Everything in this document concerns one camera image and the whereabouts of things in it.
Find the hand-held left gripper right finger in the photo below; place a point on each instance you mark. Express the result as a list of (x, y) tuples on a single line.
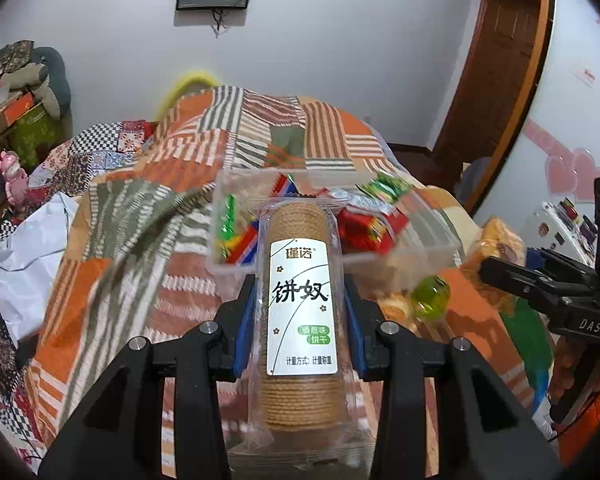
[(356, 330)]

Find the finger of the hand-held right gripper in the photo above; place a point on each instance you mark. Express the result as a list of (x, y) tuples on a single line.
[(520, 280), (535, 259)]

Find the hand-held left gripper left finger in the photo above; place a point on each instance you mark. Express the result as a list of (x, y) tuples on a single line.
[(245, 330)]

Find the yellow puffed snack bag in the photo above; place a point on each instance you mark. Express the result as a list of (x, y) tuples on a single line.
[(500, 240)]

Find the biscuit roll with white label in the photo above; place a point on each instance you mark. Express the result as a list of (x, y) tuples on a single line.
[(297, 320)]

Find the blue snack packet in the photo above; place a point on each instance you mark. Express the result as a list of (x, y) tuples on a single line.
[(244, 245)]

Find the red snack packet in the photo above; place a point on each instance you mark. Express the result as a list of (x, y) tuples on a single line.
[(370, 232)]

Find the clear plastic container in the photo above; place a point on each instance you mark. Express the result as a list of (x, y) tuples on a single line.
[(425, 240)]

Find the green snack packet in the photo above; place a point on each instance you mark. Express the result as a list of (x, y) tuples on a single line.
[(228, 222), (385, 187)]

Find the green jelly cup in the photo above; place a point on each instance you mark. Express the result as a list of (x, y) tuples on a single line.
[(431, 296)]

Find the white heart sticker sliding door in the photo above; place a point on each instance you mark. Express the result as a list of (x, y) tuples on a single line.
[(580, 125)]

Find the striped patchwork blanket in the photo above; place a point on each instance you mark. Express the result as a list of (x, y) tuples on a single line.
[(180, 200)]

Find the wooden door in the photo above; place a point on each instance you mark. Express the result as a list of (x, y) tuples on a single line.
[(485, 85)]

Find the paper label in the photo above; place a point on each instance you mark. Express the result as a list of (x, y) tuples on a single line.
[(585, 76)]

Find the wooden wardrobe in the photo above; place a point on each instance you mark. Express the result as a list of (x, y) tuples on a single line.
[(540, 60)]

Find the white cloth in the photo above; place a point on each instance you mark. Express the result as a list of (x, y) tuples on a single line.
[(30, 260)]

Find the checkered patterned quilt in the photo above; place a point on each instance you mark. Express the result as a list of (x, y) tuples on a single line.
[(90, 155)]

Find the yellow foam tube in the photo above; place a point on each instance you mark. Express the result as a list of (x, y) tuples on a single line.
[(190, 80)]

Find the pink toy llama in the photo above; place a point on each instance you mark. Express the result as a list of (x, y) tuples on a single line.
[(12, 177)]

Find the green patterned box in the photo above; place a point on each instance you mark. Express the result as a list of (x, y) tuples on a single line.
[(37, 137)]

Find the orange box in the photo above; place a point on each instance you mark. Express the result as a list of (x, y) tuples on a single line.
[(12, 112)]

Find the grey stuffed toy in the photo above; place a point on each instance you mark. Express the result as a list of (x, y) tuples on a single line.
[(30, 85)]

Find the patterned dark cloth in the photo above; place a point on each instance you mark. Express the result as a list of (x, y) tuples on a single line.
[(10, 55)]

